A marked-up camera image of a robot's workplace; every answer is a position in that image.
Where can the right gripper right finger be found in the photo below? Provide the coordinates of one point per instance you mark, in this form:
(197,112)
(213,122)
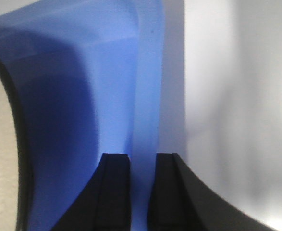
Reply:
(180,201)

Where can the blue plastic tray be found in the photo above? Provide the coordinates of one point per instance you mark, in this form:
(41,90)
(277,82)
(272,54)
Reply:
(88,76)

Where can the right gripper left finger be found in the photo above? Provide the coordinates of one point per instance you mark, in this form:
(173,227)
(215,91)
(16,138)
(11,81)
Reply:
(104,203)

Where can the beige plate with black rim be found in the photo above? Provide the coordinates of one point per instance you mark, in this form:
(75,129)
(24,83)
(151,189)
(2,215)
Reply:
(15,170)

